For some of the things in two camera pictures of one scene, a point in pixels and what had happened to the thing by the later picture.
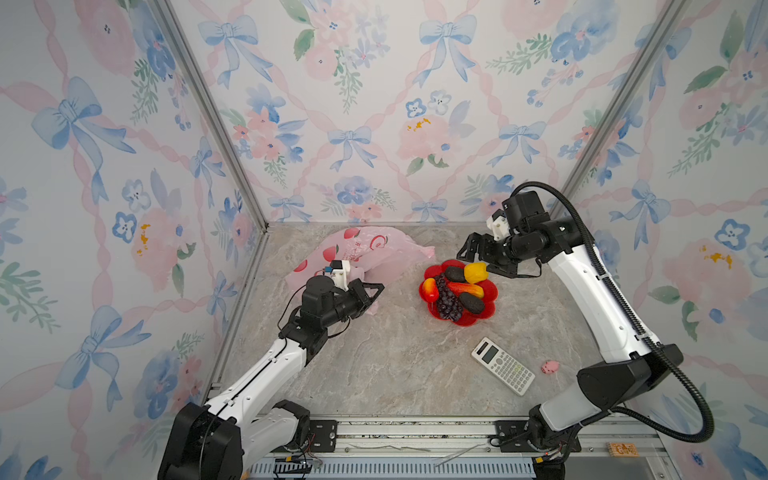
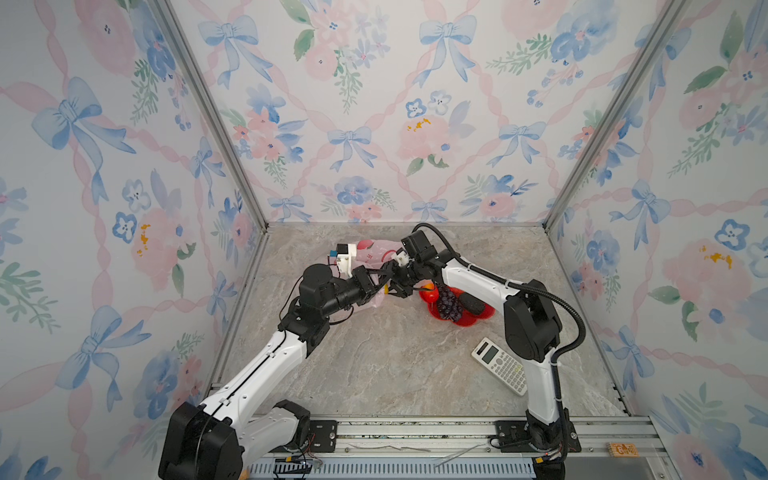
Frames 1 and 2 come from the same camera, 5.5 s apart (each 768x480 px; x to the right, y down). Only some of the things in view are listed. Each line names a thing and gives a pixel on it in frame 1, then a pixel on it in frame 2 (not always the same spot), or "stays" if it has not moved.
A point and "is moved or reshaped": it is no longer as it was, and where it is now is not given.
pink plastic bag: [366, 250] is moved or reshaped
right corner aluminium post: [660, 31] stays
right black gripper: [484, 243] to [394, 269]
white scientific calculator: [512, 373] stays
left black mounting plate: [325, 438] stays
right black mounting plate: [512, 436] stays
